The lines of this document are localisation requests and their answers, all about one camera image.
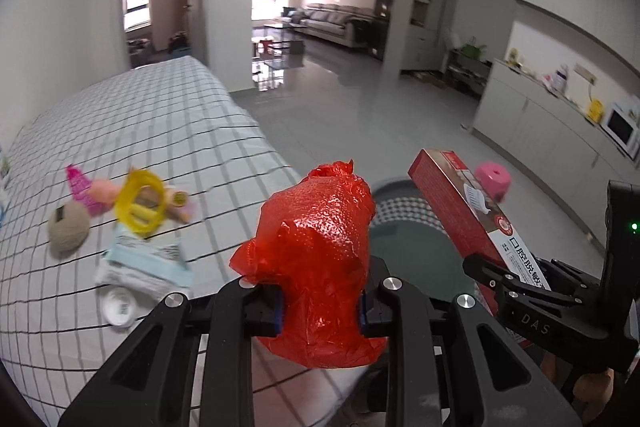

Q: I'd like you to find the pink plastic stool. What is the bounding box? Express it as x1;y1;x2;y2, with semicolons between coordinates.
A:
474;161;512;202

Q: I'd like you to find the right human hand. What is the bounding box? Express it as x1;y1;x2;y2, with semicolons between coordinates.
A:
540;352;615;425

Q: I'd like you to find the grey long counter cabinet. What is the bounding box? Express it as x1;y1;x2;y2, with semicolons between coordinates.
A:
472;61;639;245

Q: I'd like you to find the white microwave oven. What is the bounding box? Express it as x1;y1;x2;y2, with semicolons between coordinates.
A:
600;103;639;160

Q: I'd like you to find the pink cone wrapper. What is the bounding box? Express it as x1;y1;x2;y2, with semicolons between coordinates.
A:
66;165;120;216

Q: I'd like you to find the small white round lid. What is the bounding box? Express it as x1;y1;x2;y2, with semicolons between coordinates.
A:
101;287;138;329

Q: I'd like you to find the grey sofa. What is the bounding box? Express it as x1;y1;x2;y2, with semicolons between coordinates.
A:
280;3;374;49

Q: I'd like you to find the yellow plastic ring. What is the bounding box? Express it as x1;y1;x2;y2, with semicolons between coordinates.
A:
113;168;170;239

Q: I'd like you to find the beige round plush ball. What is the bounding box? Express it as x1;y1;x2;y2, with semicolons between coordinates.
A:
47;200;90;254

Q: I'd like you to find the light blue wipes packet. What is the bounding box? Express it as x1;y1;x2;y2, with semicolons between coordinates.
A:
94;225;193;301

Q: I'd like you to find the pink floral snack wrapper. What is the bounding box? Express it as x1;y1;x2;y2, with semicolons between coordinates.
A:
164;186;193;223

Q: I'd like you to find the red plastic bag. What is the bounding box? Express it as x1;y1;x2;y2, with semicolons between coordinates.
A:
229;161;386;369

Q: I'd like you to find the white bottle on counter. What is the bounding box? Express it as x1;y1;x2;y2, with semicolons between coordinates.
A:
551;64;568;96

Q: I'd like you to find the grey perforated trash bin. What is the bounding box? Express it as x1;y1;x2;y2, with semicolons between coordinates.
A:
369;179;485;303

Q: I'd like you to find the yellow box on counter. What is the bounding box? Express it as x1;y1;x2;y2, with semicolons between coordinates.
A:
586;98;604;124

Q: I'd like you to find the green potted plant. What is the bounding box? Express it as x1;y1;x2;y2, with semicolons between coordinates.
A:
460;36;486;61

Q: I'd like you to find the red cardboard toothpaste box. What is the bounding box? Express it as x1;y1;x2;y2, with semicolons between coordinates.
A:
409;150;550;291

